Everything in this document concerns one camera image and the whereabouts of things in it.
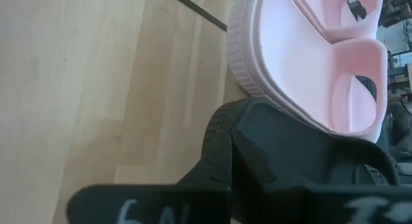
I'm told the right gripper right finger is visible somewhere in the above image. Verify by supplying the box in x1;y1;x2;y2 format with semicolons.
305;184;412;224

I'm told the wooden shelf with black legs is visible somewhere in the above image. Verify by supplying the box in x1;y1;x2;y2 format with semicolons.
113;0;255;186

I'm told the pink foam slide sandal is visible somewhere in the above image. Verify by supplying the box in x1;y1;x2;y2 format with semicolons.
226;0;389;144
288;0;384;44

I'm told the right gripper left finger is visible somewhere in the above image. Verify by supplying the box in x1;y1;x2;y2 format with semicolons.
66;183;232;224

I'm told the black foam slide sandal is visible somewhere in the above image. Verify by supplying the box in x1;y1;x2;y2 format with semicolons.
176;97;402;190

